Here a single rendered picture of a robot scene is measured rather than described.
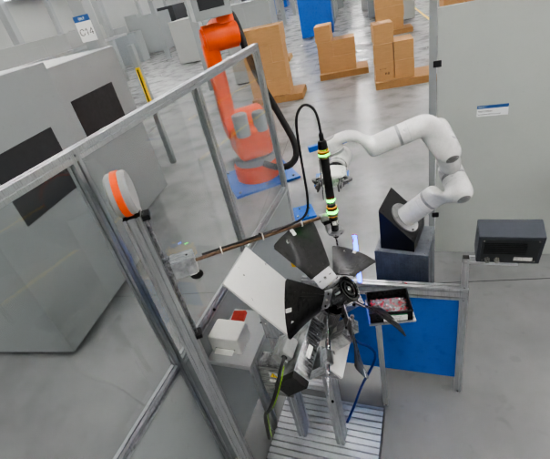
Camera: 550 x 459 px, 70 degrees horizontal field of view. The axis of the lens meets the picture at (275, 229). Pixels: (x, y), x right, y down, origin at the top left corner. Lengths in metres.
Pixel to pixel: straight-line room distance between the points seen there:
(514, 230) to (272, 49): 7.98
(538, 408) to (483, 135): 1.86
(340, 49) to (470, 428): 9.25
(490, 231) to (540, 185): 1.67
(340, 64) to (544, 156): 7.82
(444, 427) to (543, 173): 1.99
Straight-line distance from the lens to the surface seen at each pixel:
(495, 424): 2.81
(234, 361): 2.04
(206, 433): 2.32
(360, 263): 1.92
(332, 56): 10.73
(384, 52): 9.01
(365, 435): 2.62
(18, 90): 3.83
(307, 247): 1.72
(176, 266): 1.51
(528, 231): 2.03
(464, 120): 3.33
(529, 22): 3.21
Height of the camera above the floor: 2.37
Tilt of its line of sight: 32 degrees down
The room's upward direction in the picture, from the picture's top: 14 degrees counter-clockwise
